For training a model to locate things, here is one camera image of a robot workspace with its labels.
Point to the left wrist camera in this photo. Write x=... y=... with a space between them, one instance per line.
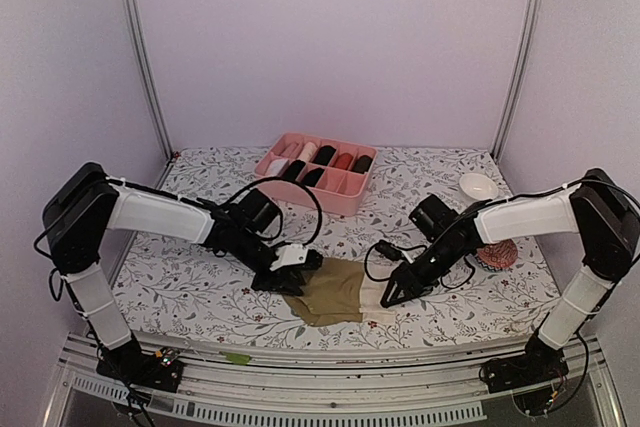
x=289 y=255

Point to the beige rolled underwear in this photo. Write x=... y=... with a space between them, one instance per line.
x=308 y=151

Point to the black underwear white trim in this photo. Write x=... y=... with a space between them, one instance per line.
x=312 y=177

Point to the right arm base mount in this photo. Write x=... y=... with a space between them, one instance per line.
x=538 y=363

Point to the pink divided storage box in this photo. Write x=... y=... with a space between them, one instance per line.
x=339 y=191

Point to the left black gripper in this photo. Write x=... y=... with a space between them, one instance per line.
x=278 y=280

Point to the red rolled underwear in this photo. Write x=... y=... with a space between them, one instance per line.
x=343 y=161

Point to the black rolled underwear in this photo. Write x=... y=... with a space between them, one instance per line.
x=293 y=170
x=324 y=155

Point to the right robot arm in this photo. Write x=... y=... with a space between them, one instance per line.
x=602 y=215

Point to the white folded cloth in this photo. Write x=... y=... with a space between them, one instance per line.
x=277 y=167

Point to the white bowl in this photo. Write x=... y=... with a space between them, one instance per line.
x=478 y=187

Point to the black rolled underwear back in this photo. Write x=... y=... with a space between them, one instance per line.
x=324 y=155

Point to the green tape scrap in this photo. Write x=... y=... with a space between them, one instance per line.
x=237 y=358

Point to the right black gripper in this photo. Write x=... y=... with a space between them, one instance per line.
x=406 y=277

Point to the khaki underwear cream waistband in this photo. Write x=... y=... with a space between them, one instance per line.
x=339 y=291

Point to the red patterned bowl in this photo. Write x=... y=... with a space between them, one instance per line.
x=497 y=257

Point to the black rolled underwear front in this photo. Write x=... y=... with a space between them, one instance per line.
x=293 y=170

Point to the aluminium frame post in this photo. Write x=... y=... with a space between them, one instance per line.
x=531 y=15
x=135 y=27

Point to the left aluminium frame post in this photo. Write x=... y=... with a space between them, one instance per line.
x=135 y=27

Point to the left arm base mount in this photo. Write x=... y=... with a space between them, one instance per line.
x=161 y=370

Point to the right aluminium frame post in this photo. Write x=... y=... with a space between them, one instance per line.
x=531 y=15

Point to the aluminium front rail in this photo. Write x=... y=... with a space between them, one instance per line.
x=428 y=386

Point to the olive rolled underwear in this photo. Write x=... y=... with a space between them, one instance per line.
x=362 y=164

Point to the pink folded cloth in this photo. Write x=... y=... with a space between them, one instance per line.
x=289 y=150

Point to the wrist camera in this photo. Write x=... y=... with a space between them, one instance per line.
x=289 y=255
x=394 y=253

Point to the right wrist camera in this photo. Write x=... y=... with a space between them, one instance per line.
x=394 y=253

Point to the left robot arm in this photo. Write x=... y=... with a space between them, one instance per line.
x=91 y=204

